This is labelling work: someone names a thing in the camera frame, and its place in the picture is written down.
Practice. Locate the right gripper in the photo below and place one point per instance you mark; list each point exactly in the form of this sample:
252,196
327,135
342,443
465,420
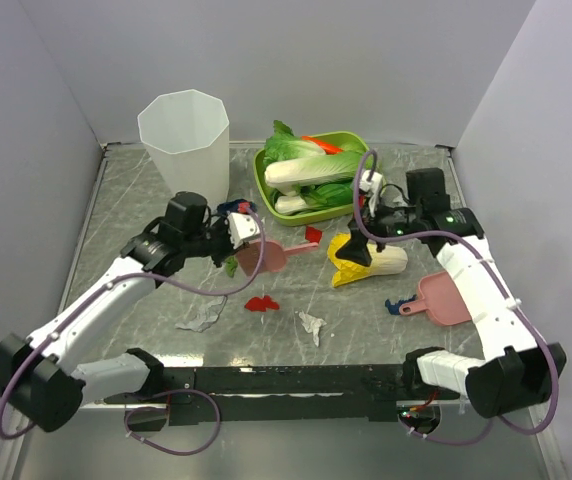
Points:
355,249

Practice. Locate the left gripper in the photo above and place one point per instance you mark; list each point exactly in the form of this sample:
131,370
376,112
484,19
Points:
222,222

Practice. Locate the pink hand brush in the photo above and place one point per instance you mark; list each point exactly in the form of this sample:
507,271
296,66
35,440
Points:
275,256

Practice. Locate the pink dustpan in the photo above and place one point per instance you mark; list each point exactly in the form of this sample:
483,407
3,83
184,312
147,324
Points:
439,298

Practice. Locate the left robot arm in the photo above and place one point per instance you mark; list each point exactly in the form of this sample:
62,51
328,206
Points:
42,375

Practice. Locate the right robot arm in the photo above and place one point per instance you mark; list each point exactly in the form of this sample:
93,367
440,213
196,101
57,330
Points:
519,368

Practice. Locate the green paper scrap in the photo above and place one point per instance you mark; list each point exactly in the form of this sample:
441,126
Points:
230,266

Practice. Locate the yellow napa cabbage toy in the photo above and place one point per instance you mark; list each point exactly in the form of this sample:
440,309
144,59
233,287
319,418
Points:
391,261

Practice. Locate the dark blue scrap near bin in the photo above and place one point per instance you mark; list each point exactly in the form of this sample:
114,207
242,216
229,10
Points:
233,206

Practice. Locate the red paper scrap near tray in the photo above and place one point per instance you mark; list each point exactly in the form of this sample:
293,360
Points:
313,235

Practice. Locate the small bok choy toy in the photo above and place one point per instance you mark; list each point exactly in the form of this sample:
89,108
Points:
315,198

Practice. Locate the dark blue paper scrap right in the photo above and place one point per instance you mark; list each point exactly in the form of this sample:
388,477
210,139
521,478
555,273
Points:
394,308

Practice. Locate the grey paper scrap left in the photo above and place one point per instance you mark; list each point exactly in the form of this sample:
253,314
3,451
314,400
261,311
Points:
206,316

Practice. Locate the red paper scrap centre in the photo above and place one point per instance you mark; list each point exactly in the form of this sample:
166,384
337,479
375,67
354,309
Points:
261,304

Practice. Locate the white crumpled paper scrap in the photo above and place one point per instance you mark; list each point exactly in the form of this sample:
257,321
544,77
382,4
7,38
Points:
312,325

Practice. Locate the large green cabbage toy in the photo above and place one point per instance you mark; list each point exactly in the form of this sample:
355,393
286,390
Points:
313,170

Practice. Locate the orange carrot toy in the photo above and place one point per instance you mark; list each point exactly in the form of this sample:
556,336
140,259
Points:
325,146

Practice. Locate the green plastic tray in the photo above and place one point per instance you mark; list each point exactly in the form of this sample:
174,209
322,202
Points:
346,140

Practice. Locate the translucent white plastic bin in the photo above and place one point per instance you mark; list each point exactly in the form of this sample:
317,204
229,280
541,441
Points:
186,134

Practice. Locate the green leafy lettuce toy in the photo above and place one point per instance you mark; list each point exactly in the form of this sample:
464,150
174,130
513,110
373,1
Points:
284,145

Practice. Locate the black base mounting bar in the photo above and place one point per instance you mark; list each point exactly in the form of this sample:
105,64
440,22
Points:
274,393

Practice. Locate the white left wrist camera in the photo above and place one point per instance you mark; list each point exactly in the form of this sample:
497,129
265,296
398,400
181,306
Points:
242,229

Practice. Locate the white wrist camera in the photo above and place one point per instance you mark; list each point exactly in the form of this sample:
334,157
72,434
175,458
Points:
371,184
242,229

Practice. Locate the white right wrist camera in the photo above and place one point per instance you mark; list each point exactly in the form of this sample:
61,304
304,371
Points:
371,184

